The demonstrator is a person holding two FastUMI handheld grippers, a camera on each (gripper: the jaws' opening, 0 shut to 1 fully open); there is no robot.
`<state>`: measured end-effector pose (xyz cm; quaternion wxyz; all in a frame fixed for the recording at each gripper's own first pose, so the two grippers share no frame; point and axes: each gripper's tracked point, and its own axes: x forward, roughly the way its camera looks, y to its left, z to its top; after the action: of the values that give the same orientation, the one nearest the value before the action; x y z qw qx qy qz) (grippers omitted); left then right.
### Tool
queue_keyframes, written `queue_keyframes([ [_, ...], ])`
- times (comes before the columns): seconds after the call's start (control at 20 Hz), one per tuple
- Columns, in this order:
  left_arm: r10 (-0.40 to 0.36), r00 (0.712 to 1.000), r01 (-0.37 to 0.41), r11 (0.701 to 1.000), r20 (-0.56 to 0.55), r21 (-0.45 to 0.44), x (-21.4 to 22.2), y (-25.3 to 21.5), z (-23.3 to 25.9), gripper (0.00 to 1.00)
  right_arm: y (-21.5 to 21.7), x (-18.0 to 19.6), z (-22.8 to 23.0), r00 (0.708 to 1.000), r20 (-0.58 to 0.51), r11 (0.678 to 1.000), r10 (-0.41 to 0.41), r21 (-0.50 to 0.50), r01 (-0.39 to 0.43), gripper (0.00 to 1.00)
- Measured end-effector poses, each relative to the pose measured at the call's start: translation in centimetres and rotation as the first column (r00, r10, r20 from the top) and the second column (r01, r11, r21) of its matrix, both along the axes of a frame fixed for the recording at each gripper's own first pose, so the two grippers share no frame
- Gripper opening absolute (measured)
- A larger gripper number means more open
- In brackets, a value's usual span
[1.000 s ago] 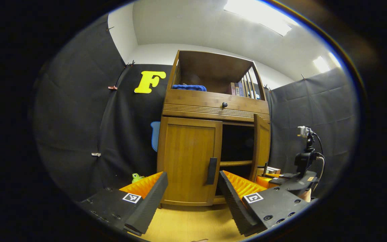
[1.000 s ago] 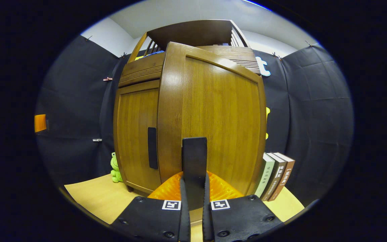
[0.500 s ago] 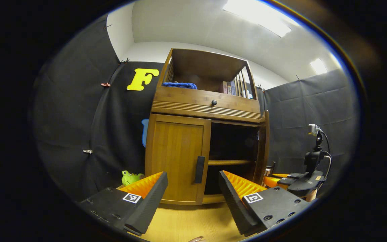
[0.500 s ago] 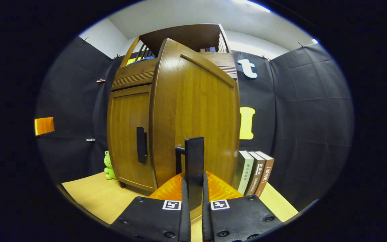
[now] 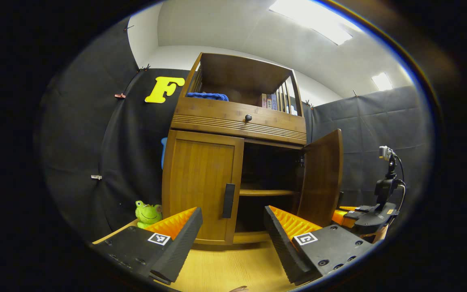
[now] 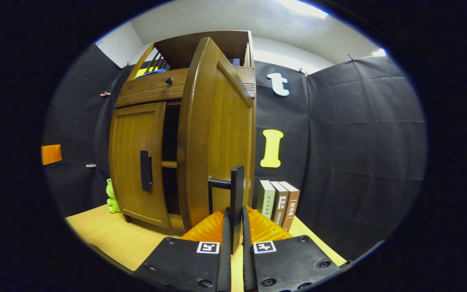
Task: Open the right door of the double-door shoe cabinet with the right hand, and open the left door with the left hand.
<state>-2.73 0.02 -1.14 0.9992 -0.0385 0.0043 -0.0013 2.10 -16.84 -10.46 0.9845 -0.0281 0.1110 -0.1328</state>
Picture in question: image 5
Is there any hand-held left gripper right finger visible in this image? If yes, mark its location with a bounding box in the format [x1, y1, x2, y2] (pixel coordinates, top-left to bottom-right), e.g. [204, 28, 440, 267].
[263, 205, 375, 286]

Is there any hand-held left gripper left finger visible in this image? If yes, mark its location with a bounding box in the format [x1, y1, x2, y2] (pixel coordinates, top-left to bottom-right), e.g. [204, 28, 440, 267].
[92, 206, 204, 284]

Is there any wooden shoe cabinet door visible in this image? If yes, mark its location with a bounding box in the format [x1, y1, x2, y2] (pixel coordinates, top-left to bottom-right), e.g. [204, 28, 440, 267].
[297, 129, 345, 228]
[161, 130, 245, 245]

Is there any wooden double-door shoe cabinet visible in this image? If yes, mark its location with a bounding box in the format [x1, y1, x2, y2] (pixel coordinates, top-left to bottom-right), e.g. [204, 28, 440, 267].
[161, 52, 345, 246]

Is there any wooden inner cabinet shelf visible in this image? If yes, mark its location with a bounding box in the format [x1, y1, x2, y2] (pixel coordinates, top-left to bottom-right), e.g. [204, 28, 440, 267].
[239, 188, 300, 198]

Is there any wooden cabinet drawer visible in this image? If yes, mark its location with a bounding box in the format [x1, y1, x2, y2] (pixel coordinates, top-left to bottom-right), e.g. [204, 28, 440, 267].
[171, 97, 308, 146]

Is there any green frog toy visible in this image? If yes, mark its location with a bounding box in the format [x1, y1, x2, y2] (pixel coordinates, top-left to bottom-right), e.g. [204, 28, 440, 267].
[135, 200, 163, 229]

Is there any small ceiling light panel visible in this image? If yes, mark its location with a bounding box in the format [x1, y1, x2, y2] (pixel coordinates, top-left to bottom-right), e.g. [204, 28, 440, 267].
[371, 72, 394, 92]

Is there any black backdrop cloth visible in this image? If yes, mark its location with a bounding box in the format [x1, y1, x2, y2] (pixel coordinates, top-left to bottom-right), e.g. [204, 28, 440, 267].
[38, 18, 435, 245]

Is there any blue cloth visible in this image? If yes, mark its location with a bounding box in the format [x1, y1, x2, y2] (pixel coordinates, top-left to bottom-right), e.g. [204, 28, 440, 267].
[186, 92, 229, 102]

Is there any large ceiling light panel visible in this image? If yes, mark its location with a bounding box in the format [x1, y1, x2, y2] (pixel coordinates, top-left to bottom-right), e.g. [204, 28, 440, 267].
[268, 0, 354, 46]

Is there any black door handle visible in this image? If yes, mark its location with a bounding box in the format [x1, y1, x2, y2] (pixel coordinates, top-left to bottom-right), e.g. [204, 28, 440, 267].
[222, 183, 236, 220]

